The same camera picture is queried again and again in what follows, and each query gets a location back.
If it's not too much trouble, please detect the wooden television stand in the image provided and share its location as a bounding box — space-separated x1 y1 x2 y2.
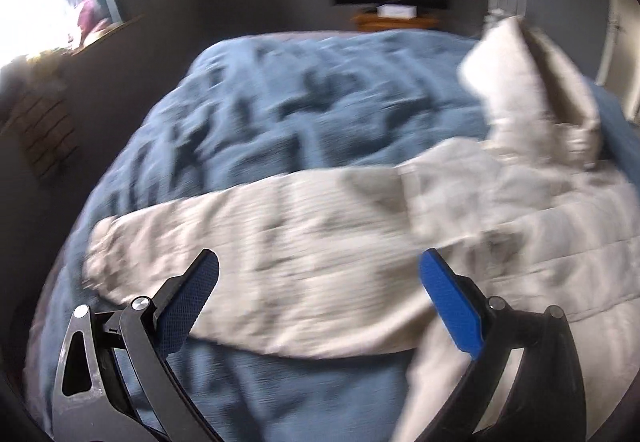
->
350 11 441 33

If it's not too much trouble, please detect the white box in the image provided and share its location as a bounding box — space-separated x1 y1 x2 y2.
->
376 3 417 18

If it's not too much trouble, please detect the white door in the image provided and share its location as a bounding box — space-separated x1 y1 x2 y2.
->
595 0 640 110

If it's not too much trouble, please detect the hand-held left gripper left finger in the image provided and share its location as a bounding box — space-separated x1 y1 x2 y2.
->
54 249 223 442

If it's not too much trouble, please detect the white quilted jacket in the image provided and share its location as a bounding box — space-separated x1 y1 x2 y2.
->
82 14 640 442

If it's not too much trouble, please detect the white wall hook rack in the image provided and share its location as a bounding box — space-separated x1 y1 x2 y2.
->
485 0 528 21

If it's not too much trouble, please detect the blue fleece blanket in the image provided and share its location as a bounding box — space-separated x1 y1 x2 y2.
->
25 31 640 442

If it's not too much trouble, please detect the pink cloth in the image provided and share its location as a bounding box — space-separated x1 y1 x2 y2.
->
76 0 110 34

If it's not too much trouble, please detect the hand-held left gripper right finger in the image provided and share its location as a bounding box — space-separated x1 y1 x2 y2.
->
419 248 587 442

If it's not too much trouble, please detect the brick pattern panel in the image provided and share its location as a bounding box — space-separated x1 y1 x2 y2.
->
10 92 81 183

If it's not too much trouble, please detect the wooden windowsill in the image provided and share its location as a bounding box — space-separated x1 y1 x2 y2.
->
70 14 146 57

